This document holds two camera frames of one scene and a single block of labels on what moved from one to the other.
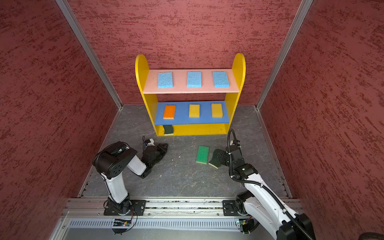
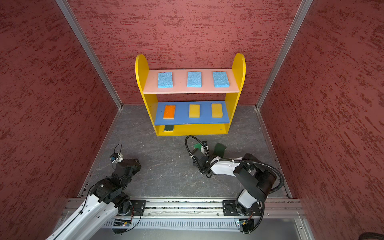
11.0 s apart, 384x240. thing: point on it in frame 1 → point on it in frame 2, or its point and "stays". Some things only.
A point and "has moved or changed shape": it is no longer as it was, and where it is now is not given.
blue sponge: [165, 80] stays
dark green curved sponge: [168, 130] has moved or changed shape
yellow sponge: [217, 110] stays
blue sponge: [194, 79] stays
